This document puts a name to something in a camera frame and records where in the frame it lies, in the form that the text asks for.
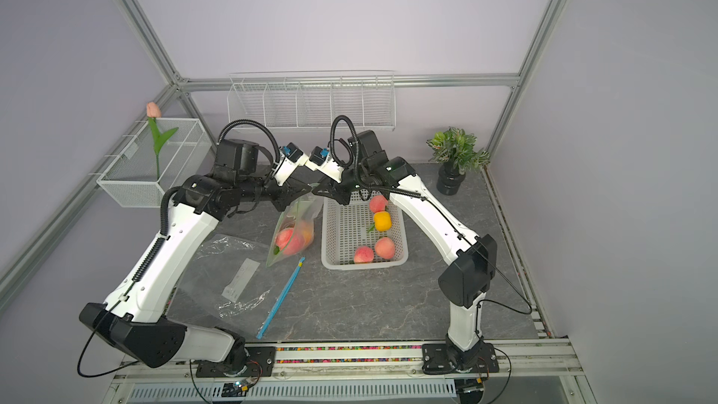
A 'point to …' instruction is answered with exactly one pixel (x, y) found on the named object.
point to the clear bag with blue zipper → (234, 283)
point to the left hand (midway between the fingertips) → (307, 188)
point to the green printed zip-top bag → (307, 209)
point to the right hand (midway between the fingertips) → (315, 187)
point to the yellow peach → (382, 221)
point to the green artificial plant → (456, 146)
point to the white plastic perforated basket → (353, 237)
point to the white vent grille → (224, 393)
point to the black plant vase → (450, 180)
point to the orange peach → (307, 233)
